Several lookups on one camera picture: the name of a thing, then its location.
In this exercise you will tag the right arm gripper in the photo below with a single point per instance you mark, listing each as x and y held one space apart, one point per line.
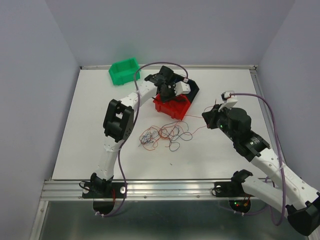
211 116

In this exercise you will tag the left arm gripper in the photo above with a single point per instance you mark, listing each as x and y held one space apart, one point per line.
172 86

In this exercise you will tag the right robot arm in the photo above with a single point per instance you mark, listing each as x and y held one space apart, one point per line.
299 201

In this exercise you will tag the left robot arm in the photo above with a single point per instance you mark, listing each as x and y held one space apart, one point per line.
118 125

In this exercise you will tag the red plastic bin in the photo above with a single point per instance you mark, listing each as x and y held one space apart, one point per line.
175 108

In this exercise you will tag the black plastic bin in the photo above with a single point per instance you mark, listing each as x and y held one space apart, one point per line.
194 87

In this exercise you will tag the green plastic bin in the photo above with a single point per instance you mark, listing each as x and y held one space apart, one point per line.
122 72

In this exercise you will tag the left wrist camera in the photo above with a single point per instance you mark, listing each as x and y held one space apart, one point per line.
182 87

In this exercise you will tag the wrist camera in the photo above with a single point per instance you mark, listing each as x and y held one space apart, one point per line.
229 100
182 87

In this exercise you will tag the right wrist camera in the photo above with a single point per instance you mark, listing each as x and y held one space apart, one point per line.
229 100

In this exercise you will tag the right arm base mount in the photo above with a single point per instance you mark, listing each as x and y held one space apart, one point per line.
232 188

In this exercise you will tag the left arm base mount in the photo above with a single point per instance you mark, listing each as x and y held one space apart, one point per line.
100 188

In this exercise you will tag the aluminium mounting rail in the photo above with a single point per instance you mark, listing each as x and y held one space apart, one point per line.
138 190

